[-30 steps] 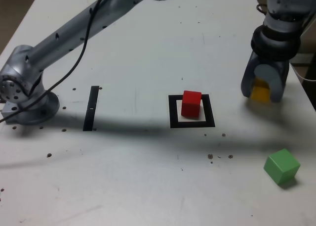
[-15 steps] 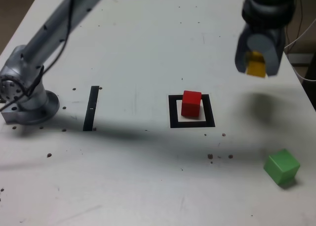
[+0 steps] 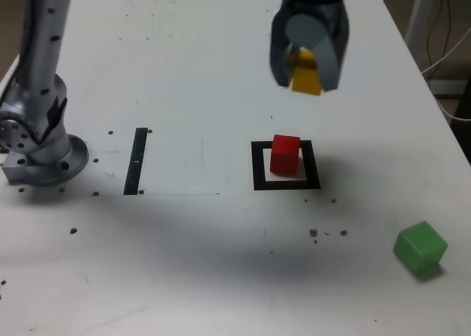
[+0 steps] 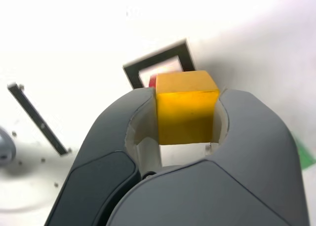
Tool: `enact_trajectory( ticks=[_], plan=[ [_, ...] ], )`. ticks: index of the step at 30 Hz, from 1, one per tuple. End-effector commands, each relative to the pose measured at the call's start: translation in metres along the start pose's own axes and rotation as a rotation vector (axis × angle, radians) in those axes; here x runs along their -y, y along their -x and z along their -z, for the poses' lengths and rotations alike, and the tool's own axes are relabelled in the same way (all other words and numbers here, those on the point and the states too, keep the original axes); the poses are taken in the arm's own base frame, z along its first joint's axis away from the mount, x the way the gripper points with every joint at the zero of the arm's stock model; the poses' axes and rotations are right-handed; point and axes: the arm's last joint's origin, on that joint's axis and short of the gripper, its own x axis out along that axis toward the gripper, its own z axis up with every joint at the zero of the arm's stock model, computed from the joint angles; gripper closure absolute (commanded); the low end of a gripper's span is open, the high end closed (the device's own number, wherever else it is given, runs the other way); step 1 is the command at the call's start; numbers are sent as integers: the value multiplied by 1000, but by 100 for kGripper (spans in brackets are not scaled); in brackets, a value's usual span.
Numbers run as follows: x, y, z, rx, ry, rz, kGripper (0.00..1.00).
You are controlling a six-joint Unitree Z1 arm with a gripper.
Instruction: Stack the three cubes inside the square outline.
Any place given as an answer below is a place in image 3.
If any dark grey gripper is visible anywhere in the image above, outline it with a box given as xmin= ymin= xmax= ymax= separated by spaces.
xmin=269 ymin=0 xmax=350 ymax=93

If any red cube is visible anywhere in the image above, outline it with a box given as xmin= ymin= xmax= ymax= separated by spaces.
xmin=269 ymin=134 xmax=302 ymax=175

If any white metal frame leg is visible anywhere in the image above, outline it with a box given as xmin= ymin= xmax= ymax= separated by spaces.
xmin=403 ymin=0 xmax=433 ymax=47

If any black tape square outline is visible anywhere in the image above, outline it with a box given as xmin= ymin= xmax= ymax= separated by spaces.
xmin=251 ymin=140 xmax=322 ymax=191

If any dark flat box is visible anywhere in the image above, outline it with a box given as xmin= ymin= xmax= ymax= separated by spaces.
xmin=428 ymin=79 xmax=471 ymax=99

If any yellow cube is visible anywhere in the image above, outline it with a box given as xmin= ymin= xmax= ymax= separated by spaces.
xmin=286 ymin=46 xmax=323 ymax=96

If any green cube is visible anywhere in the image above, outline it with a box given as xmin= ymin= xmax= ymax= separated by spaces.
xmin=392 ymin=221 xmax=449 ymax=277

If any black tape strip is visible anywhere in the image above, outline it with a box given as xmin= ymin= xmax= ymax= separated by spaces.
xmin=123 ymin=127 xmax=149 ymax=196

